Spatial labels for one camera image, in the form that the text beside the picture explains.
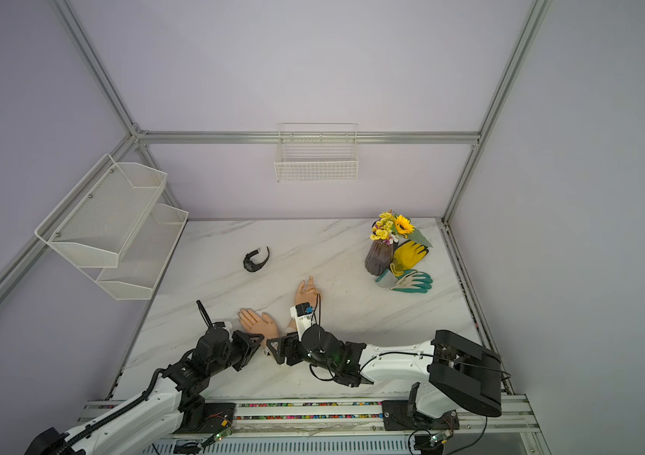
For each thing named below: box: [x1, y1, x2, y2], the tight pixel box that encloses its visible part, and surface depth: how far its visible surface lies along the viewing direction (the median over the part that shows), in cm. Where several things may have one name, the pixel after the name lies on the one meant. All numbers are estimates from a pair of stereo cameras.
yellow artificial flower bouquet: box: [369, 208, 434, 248], surface depth 86 cm
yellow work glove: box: [389, 240, 429, 277], surface depth 109 cm
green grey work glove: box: [375, 269, 434, 293], surface depth 100 cm
